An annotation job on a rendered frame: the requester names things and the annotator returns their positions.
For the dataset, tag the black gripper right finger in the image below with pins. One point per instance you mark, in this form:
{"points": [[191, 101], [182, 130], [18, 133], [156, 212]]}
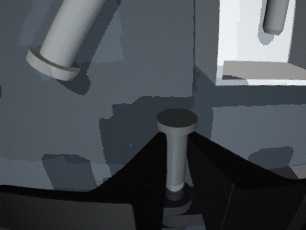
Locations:
{"points": [[236, 194]]}

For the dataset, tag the grey square block with holes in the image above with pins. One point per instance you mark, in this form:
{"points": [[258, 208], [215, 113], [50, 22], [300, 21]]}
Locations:
{"points": [[292, 172]]}

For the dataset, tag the grey clevis fork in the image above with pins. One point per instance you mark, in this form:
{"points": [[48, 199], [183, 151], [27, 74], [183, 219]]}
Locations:
{"points": [[172, 208]]}

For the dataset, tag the grey headed pin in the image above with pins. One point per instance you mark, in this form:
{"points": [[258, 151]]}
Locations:
{"points": [[64, 39], [275, 16]]}

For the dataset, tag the white headed pin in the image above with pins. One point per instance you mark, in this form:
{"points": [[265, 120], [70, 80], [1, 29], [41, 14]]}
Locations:
{"points": [[176, 123]]}

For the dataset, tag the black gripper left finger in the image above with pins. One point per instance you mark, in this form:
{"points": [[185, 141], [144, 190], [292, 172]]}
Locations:
{"points": [[132, 199]]}

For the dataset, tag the white compartment tray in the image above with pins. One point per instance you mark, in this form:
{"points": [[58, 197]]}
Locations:
{"points": [[251, 57]]}

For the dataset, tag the dark grey flat slab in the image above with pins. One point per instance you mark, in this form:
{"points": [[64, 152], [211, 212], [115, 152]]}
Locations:
{"points": [[137, 60]]}

